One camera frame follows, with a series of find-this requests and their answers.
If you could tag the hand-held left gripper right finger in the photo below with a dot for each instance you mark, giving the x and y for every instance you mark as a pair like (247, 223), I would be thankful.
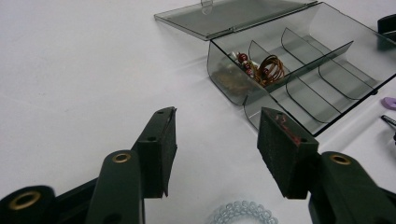
(286, 155)

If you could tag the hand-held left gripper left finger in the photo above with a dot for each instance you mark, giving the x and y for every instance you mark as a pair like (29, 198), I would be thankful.
(157, 155)

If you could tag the clear grey compartment box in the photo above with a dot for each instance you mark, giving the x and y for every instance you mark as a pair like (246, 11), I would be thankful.
(358, 53)

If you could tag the purple hair clip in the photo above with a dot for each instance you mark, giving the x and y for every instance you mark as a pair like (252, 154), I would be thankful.
(390, 103)

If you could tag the white table sheet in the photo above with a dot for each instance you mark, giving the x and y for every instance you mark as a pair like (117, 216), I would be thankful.
(77, 62)

